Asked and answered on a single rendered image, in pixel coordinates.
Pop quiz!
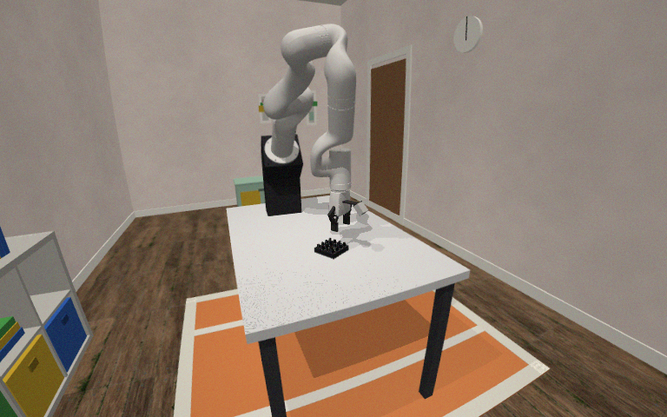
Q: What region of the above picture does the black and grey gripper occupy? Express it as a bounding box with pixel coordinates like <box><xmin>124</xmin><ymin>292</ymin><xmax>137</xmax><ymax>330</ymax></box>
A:
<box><xmin>327</xmin><ymin>189</ymin><xmax>352</xmax><ymax>232</ymax></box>

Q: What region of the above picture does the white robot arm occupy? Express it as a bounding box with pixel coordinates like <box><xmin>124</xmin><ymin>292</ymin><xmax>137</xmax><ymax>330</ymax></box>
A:
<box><xmin>263</xmin><ymin>24</ymin><xmax>356</xmax><ymax>191</ymax></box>

